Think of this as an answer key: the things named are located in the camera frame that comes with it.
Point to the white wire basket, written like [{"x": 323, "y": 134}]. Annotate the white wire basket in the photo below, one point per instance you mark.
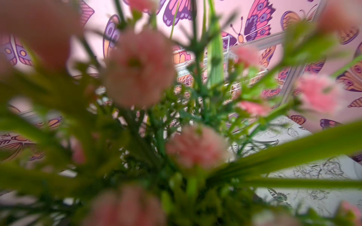
[{"x": 217, "y": 77}]

